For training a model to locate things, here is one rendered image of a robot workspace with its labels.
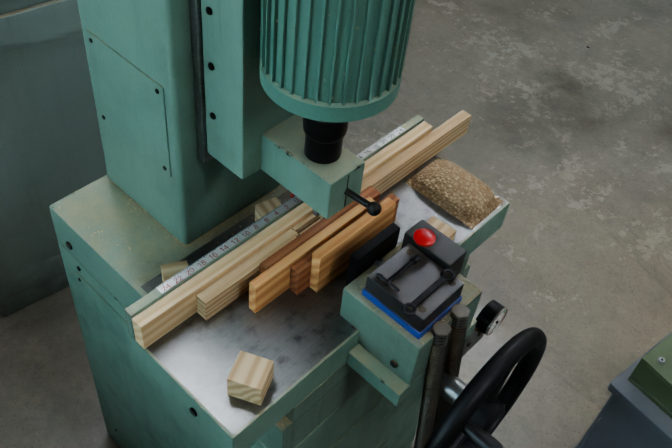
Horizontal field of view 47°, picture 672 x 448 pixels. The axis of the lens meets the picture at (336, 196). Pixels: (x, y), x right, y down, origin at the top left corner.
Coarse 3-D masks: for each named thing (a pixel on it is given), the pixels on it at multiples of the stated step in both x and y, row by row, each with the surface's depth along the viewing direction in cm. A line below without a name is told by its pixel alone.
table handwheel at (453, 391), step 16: (528, 336) 103; (544, 336) 108; (496, 352) 100; (512, 352) 100; (528, 352) 114; (496, 368) 98; (528, 368) 116; (448, 384) 110; (464, 384) 111; (480, 384) 97; (496, 384) 98; (512, 384) 119; (448, 400) 111; (464, 400) 97; (480, 400) 97; (496, 400) 108; (512, 400) 120; (448, 416) 97; (464, 416) 96; (480, 416) 106; (496, 416) 106; (448, 432) 97
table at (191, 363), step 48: (384, 192) 126; (480, 240) 126; (288, 288) 111; (336, 288) 111; (192, 336) 104; (240, 336) 104; (288, 336) 105; (336, 336) 106; (192, 384) 99; (288, 384) 100; (384, 384) 105; (240, 432) 95
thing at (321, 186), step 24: (288, 120) 110; (264, 144) 109; (288, 144) 107; (264, 168) 112; (288, 168) 107; (312, 168) 104; (336, 168) 104; (360, 168) 106; (312, 192) 106; (336, 192) 104
